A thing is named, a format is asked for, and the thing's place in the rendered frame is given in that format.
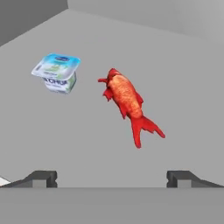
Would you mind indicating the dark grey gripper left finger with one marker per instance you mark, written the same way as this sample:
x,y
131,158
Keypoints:
x,y
40,177

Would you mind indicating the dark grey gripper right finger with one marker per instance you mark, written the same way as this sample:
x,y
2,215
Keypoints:
x,y
181,176

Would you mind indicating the red orange fish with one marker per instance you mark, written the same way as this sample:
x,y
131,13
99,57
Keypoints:
x,y
127,97

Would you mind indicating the white blue yogurt cup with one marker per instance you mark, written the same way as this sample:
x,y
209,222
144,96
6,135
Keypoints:
x,y
57,71

